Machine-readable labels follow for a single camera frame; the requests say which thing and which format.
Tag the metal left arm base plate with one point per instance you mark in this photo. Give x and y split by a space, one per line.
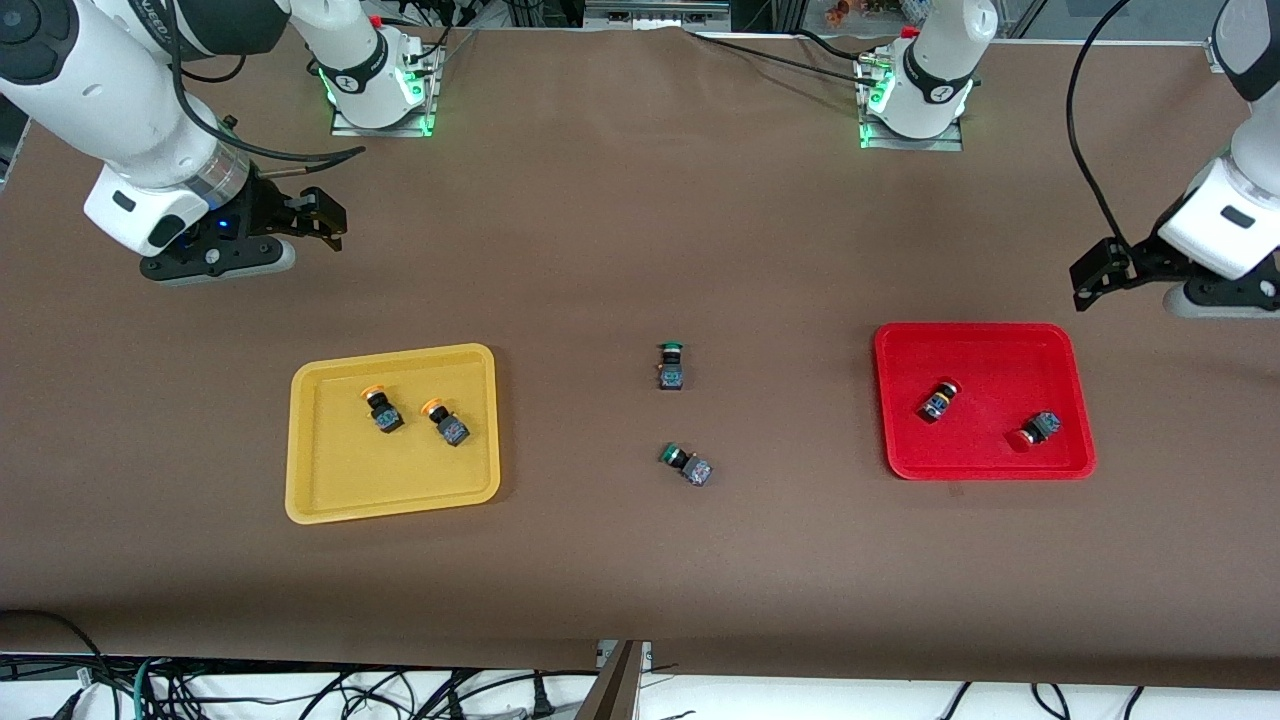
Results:
945 142

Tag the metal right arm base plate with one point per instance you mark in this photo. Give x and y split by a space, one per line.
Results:
400 126

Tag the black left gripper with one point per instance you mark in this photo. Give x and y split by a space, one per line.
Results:
1143 260

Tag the red push button switch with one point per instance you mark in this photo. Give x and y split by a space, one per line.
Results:
1042 427
935 405

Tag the red plastic tray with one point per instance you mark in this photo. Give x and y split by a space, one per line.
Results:
985 440

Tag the yellow push button switch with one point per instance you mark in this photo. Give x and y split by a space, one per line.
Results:
386 417
452 430

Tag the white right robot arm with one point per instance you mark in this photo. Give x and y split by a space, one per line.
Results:
90 90

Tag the brown wooden beam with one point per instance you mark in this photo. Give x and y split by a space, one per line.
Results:
612 690

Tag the yellow plastic tray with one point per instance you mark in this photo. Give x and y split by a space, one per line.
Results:
400 480

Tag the aluminium frame corner post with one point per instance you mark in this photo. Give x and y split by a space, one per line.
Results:
1214 55

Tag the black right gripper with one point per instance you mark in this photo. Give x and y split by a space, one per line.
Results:
268 207

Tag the brown table cover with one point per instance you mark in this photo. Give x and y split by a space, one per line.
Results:
640 250

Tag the green push button switch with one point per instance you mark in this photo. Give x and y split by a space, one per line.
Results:
697 470
671 375

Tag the small metal bracket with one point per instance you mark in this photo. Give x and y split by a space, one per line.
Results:
646 655

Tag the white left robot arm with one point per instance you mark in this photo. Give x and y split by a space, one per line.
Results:
1220 225

